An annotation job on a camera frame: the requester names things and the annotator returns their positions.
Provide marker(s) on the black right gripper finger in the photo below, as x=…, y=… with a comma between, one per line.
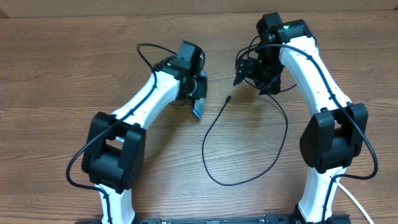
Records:
x=240, y=76
x=270, y=89

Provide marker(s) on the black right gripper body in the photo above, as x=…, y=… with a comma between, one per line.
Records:
x=267, y=70

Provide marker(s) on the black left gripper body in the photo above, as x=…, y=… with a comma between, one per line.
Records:
x=198, y=86

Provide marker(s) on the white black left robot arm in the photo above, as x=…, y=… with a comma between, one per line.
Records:
x=114, y=152

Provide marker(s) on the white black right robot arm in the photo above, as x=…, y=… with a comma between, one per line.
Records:
x=335, y=133

